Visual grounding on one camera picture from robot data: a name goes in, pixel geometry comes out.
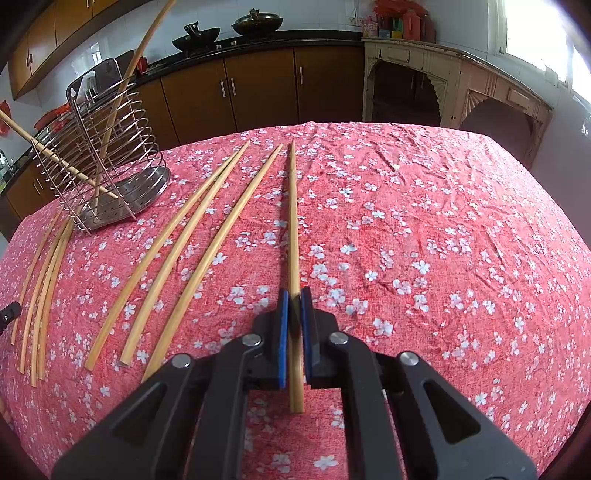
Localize red floral tablecloth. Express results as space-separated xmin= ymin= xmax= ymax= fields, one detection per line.
xmin=0 ymin=121 xmax=591 ymax=480

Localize white carved wooden table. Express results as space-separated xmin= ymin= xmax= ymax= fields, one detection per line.
xmin=361 ymin=37 xmax=554 ymax=169

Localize black kitchen countertop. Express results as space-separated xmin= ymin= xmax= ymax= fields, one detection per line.
xmin=0 ymin=30 xmax=365 ymax=185

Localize brown wooden base cabinets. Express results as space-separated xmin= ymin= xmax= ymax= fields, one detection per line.
xmin=0 ymin=44 xmax=366 ymax=241

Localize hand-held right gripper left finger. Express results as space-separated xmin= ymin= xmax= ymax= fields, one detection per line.
xmin=51 ymin=290 xmax=290 ymax=480

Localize black pan with lid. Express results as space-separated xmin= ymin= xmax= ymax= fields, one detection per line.
xmin=231 ymin=8 xmax=284 ymax=37

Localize red plastic item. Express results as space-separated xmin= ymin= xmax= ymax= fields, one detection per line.
xmin=34 ymin=104 xmax=74 ymax=134

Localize metal wire chopstick holder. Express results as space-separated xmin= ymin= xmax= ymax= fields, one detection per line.
xmin=28 ymin=59 xmax=171 ymax=232

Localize black wok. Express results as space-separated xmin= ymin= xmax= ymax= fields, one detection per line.
xmin=172 ymin=22 xmax=221 ymax=52

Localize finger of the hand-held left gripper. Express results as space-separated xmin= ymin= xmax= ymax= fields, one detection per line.
xmin=0 ymin=301 xmax=22 ymax=333

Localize bright window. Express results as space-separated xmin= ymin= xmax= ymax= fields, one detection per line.
xmin=495 ymin=0 xmax=591 ymax=104

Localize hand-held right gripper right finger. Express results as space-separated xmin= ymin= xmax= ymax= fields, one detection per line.
xmin=299 ymin=286 xmax=539 ymax=480

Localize brown wooden wall cabinets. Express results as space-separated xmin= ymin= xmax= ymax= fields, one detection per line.
xmin=8 ymin=0 xmax=155 ymax=100

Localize group of colourful bottles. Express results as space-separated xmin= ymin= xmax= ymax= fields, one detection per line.
xmin=361 ymin=0 xmax=437 ymax=42

